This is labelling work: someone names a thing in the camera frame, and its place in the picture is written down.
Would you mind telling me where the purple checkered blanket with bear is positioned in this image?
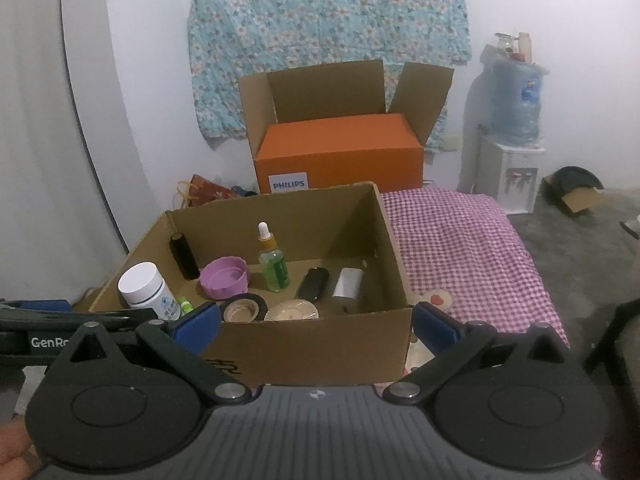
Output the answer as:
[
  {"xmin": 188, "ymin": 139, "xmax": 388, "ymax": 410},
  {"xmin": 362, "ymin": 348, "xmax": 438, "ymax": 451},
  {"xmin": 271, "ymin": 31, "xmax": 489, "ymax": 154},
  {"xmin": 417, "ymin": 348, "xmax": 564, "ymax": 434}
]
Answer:
[{"xmin": 377, "ymin": 186, "xmax": 606, "ymax": 480}]

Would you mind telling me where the flat cardboard piece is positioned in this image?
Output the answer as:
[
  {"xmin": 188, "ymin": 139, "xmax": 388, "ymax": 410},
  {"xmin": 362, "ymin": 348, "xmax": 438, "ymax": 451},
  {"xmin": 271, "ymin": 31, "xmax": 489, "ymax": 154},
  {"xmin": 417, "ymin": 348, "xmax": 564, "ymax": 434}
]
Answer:
[{"xmin": 542, "ymin": 172, "xmax": 606, "ymax": 216}]

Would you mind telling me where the white rectangular bottle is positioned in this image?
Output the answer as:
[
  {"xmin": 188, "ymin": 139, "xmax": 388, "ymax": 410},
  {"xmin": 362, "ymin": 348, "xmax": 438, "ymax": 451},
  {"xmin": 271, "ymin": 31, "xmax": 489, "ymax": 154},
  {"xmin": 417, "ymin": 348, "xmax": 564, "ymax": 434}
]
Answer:
[{"xmin": 332, "ymin": 267, "xmax": 364, "ymax": 303}]

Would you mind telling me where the white water dispenser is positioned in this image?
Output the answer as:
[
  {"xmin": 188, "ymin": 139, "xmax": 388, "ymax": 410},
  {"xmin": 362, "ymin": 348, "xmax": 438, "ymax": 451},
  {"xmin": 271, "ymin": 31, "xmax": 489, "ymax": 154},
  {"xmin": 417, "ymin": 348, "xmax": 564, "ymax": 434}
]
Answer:
[{"xmin": 477, "ymin": 125, "xmax": 547, "ymax": 216}]

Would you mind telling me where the green dropper bottle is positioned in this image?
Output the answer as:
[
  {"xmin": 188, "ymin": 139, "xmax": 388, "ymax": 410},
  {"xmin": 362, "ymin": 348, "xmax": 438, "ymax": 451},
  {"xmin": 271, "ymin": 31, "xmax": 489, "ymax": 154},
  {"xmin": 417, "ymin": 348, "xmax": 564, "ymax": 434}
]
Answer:
[{"xmin": 257, "ymin": 221, "xmax": 291, "ymax": 293}]

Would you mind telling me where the black curved object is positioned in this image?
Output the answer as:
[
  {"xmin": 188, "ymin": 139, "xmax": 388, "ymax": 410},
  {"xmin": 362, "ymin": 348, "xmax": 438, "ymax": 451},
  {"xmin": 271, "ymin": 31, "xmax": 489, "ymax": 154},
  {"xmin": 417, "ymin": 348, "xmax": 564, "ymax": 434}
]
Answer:
[{"xmin": 550, "ymin": 165, "xmax": 605, "ymax": 194}]

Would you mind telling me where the orange box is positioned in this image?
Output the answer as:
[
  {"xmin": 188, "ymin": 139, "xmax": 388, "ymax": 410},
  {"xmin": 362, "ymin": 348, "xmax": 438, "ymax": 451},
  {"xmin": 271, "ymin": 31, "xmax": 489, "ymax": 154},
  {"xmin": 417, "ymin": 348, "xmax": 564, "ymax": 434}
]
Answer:
[{"xmin": 252, "ymin": 112, "xmax": 425, "ymax": 195}]

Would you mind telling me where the gold ribbed round lid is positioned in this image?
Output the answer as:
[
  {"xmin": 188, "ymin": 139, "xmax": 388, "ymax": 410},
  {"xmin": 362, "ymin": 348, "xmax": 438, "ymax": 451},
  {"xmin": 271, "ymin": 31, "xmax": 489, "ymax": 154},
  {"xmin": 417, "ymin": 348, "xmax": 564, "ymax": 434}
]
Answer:
[{"xmin": 263, "ymin": 298, "xmax": 320, "ymax": 322}]

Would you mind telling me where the blue water jug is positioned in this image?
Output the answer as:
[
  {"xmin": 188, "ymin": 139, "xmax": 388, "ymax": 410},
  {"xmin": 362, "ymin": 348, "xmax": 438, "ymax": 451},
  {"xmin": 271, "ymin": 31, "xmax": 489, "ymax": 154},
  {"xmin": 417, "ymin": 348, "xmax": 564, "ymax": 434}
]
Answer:
[{"xmin": 492, "ymin": 55, "xmax": 545, "ymax": 147}]

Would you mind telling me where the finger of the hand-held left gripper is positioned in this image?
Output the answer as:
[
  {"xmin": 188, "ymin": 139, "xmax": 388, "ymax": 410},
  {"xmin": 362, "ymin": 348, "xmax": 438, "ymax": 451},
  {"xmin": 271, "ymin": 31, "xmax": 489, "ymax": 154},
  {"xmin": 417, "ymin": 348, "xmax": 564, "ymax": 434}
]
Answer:
[
  {"xmin": 0, "ymin": 299, "xmax": 73, "ymax": 315},
  {"xmin": 0, "ymin": 308, "xmax": 158, "ymax": 333}
]

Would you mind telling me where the black oval case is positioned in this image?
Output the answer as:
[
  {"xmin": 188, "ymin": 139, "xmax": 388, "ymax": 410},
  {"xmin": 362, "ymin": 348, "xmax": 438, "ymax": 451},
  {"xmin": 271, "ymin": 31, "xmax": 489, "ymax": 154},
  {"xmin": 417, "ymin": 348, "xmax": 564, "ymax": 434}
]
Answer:
[{"xmin": 296, "ymin": 266, "xmax": 330, "ymax": 303}]

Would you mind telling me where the red paper bag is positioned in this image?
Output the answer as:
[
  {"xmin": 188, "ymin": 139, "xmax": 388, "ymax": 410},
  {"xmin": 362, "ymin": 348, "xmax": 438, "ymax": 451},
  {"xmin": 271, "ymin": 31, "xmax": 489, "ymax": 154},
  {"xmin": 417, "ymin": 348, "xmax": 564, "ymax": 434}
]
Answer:
[{"xmin": 176, "ymin": 174, "xmax": 246, "ymax": 209}]

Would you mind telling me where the purple round bowl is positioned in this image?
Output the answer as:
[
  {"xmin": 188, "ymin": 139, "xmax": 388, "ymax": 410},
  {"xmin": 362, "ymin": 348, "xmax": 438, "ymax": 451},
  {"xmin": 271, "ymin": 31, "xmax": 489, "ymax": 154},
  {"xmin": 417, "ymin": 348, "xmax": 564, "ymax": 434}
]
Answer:
[{"xmin": 199, "ymin": 256, "xmax": 250, "ymax": 301}]

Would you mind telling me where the white pill bottle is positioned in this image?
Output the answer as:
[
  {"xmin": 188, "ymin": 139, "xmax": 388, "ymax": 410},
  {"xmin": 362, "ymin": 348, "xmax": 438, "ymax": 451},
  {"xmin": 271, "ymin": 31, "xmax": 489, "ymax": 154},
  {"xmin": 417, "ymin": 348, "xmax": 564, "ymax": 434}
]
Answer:
[{"xmin": 117, "ymin": 261, "xmax": 182, "ymax": 321}]

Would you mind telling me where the black cylinder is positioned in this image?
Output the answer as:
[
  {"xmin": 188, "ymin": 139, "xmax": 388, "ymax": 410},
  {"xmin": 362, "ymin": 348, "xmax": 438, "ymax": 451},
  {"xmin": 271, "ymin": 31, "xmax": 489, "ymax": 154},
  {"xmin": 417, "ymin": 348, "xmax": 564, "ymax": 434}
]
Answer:
[{"xmin": 169, "ymin": 232, "xmax": 202, "ymax": 281}]

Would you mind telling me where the person's left hand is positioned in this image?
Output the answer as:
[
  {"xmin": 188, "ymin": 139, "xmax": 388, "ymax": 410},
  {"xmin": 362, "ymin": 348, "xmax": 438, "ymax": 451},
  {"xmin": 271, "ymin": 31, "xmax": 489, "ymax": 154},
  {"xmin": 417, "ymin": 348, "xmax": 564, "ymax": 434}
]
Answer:
[{"xmin": 0, "ymin": 417, "xmax": 37, "ymax": 480}]

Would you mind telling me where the brown cardboard box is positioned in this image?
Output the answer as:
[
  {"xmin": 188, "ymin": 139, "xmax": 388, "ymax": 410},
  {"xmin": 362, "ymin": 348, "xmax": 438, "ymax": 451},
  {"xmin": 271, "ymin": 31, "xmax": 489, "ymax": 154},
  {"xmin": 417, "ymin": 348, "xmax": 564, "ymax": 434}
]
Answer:
[{"xmin": 89, "ymin": 182, "xmax": 415, "ymax": 389}]

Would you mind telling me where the large open cardboard box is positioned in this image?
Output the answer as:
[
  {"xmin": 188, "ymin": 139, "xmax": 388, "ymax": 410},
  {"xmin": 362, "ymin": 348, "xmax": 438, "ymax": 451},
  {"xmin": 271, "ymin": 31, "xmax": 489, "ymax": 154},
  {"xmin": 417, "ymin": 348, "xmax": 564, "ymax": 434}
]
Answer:
[{"xmin": 237, "ymin": 59, "xmax": 455, "ymax": 196}]

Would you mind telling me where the black tape roll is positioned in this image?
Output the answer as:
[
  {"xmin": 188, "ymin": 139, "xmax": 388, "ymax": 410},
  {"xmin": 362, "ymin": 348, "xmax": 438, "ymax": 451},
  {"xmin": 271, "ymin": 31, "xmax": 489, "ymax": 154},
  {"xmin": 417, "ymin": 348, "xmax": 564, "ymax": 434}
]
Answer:
[{"xmin": 219, "ymin": 293, "xmax": 268, "ymax": 324}]

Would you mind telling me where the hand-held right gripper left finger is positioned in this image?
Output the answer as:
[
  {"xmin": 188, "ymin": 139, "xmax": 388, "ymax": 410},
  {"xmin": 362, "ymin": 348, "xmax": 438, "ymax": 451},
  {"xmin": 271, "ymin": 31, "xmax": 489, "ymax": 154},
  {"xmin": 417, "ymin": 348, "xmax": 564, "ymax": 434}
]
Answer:
[{"xmin": 67, "ymin": 301, "xmax": 253, "ymax": 406}]

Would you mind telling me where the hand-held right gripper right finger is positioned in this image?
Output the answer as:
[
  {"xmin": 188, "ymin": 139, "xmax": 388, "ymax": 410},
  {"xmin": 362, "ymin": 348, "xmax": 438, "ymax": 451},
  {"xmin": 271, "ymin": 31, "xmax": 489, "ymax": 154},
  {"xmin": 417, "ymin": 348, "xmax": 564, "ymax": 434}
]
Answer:
[{"xmin": 382, "ymin": 302, "xmax": 576, "ymax": 406}]

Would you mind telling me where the black metal furniture leg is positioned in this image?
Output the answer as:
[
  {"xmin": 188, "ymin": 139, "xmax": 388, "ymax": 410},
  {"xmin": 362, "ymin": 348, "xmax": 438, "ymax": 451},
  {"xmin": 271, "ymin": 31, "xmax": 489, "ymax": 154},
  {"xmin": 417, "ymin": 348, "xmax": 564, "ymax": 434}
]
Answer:
[{"xmin": 585, "ymin": 300, "xmax": 640, "ymax": 392}]

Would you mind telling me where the blue floral cloth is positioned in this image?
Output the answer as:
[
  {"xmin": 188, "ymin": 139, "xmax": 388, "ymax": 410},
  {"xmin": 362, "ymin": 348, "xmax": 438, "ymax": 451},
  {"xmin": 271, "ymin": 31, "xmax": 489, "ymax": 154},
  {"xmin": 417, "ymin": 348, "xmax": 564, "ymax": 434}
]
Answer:
[{"xmin": 187, "ymin": 0, "xmax": 473, "ymax": 153}]

